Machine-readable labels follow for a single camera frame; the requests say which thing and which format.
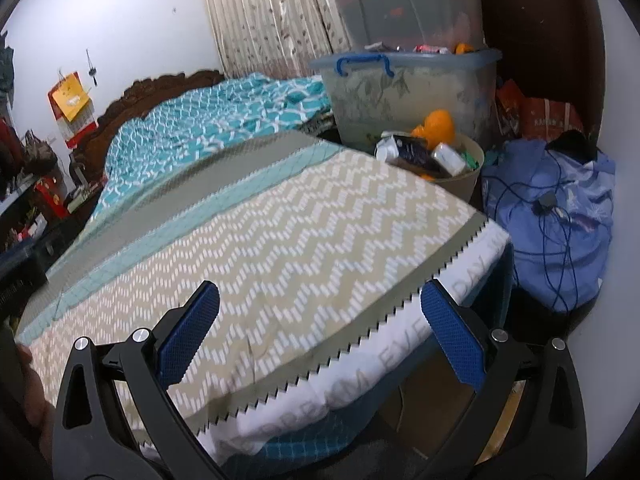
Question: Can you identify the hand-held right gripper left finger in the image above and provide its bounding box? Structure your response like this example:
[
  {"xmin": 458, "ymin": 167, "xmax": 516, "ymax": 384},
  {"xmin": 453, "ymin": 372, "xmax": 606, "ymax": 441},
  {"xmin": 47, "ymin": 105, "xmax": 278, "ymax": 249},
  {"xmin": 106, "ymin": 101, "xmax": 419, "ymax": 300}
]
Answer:
[{"xmin": 51, "ymin": 280, "xmax": 236, "ymax": 480}]

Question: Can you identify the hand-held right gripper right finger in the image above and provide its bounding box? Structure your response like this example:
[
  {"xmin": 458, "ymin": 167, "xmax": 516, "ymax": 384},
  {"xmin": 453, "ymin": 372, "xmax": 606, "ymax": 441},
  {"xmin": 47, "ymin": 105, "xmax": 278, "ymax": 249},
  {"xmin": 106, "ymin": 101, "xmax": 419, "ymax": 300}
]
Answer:
[{"xmin": 400, "ymin": 279, "xmax": 587, "ymax": 480}]

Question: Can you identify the beige wastebasket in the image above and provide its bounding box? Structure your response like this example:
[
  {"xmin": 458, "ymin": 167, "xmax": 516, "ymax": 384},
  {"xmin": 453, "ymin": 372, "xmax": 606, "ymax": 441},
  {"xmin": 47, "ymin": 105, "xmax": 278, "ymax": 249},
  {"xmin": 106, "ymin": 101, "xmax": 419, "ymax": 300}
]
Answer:
[{"xmin": 375, "ymin": 132, "xmax": 485, "ymax": 206}]

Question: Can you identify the dark blue carton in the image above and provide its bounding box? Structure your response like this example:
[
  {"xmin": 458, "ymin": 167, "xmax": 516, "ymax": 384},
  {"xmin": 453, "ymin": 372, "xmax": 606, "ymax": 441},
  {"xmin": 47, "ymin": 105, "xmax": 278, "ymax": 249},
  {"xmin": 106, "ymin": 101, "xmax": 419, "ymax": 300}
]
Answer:
[{"xmin": 395, "ymin": 137, "xmax": 443, "ymax": 168}]

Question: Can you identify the white carton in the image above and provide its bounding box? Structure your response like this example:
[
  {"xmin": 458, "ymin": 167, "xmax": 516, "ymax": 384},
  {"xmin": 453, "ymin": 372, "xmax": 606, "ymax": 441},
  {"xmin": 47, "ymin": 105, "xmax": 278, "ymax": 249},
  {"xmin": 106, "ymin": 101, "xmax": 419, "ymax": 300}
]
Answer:
[{"xmin": 375, "ymin": 132, "xmax": 408, "ymax": 161}]

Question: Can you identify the person's left hand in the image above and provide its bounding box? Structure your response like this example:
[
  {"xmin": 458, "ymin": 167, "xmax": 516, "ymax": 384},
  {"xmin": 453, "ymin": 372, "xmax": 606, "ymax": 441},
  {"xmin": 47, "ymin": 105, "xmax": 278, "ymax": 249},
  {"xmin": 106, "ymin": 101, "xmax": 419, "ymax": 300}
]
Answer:
[{"xmin": 15, "ymin": 344, "xmax": 57, "ymax": 466}]

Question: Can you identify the red box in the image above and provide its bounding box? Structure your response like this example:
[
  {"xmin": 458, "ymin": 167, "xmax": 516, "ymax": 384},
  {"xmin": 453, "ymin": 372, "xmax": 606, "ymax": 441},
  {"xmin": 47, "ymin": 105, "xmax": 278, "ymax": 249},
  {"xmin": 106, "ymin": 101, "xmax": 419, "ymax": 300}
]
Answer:
[{"xmin": 34, "ymin": 175, "xmax": 71, "ymax": 220}]

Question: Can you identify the blue cloth bundle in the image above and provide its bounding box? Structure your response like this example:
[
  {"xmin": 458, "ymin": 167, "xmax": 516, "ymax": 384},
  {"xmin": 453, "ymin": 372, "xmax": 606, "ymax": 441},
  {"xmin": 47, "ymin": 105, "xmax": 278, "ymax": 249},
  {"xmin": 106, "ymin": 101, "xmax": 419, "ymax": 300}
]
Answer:
[{"xmin": 481, "ymin": 139, "xmax": 617, "ymax": 311}]

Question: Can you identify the brown handbag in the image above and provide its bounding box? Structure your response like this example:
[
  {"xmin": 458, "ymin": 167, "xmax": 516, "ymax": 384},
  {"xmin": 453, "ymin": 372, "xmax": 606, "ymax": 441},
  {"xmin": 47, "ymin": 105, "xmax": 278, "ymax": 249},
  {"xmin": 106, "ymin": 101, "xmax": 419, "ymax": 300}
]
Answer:
[{"xmin": 20, "ymin": 129, "xmax": 58, "ymax": 173}]

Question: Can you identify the beige chevron bed mat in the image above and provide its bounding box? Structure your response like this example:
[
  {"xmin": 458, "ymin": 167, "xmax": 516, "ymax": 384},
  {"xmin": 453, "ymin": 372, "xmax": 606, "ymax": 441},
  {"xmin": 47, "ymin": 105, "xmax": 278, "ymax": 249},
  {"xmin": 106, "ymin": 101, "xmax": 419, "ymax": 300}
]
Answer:
[{"xmin": 15, "ymin": 130, "xmax": 511, "ymax": 461}]

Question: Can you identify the black charger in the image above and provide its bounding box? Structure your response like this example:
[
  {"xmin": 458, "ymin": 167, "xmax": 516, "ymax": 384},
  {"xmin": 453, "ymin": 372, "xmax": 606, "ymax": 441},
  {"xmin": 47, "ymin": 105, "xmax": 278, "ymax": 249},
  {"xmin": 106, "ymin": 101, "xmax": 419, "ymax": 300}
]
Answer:
[{"xmin": 532, "ymin": 191, "xmax": 563, "ymax": 217}]

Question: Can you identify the teal patterned quilt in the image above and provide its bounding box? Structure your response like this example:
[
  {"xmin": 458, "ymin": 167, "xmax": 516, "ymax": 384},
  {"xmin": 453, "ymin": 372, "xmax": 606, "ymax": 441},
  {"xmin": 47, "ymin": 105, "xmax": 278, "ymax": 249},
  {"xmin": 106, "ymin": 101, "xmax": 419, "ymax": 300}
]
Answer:
[{"xmin": 90, "ymin": 72, "xmax": 336, "ymax": 221}]

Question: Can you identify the carved wooden headboard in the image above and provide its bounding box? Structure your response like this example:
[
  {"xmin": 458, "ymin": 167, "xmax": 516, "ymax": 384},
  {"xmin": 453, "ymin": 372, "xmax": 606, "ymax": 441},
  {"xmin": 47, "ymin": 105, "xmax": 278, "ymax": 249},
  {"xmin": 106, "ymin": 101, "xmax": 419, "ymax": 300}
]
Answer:
[{"xmin": 67, "ymin": 69, "xmax": 227, "ymax": 161}]

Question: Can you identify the black cloth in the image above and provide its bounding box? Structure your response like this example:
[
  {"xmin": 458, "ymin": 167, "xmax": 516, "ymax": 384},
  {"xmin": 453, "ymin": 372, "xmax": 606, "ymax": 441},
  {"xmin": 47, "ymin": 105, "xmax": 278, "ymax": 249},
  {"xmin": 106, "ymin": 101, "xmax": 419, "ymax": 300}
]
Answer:
[{"xmin": 545, "ymin": 130, "xmax": 601, "ymax": 163}]

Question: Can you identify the orange plastic bag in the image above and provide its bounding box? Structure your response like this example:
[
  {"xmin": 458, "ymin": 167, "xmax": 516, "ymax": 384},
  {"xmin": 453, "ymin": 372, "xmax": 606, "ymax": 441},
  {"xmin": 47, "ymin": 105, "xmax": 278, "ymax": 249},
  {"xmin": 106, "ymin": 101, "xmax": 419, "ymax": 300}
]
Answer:
[{"xmin": 495, "ymin": 79, "xmax": 586, "ymax": 141}]

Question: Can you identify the leaf print curtain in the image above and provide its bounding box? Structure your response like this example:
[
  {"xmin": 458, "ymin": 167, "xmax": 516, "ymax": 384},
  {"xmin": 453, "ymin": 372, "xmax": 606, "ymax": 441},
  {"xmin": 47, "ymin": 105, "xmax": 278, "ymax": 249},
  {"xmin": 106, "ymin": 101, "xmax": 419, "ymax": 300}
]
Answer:
[{"xmin": 197, "ymin": 0, "xmax": 353, "ymax": 81}]

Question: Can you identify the brown wooden wardrobe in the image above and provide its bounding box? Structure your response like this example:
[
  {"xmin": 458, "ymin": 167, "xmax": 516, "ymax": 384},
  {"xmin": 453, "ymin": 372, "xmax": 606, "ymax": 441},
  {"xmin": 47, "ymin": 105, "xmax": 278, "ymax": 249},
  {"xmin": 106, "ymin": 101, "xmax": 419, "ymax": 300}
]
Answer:
[{"xmin": 472, "ymin": 0, "xmax": 608, "ymax": 146}]

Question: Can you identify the clear storage box teal lid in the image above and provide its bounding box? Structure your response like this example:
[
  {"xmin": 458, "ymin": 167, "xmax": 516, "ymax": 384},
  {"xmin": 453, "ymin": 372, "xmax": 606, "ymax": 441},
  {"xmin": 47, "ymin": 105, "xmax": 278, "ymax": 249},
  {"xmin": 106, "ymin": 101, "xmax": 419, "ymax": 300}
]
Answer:
[{"xmin": 316, "ymin": 0, "xmax": 486, "ymax": 53}]

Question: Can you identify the black cable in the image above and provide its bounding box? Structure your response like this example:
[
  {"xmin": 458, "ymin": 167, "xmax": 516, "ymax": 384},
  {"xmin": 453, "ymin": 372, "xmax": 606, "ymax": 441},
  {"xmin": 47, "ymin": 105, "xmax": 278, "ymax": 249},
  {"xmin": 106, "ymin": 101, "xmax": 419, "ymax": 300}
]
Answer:
[{"xmin": 492, "ymin": 180, "xmax": 581, "ymax": 313}]

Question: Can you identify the red yellow wall calendar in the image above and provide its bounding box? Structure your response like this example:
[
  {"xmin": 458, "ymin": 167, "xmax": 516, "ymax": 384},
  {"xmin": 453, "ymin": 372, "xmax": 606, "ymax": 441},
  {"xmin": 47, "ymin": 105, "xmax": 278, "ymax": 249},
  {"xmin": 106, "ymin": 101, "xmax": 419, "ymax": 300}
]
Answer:
[{"xmin": 47, "ymin": 72, "xmax": 97, "ymax": 136}]

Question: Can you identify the clear storage box blue handle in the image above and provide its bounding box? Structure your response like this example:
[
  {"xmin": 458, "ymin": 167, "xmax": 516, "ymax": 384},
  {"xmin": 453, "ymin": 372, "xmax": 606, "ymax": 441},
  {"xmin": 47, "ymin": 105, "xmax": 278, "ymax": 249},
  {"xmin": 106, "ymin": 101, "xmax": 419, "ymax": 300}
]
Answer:
[{"xmin": 309, "ymin": 49, "xmax": 503, "ymax": 153}]

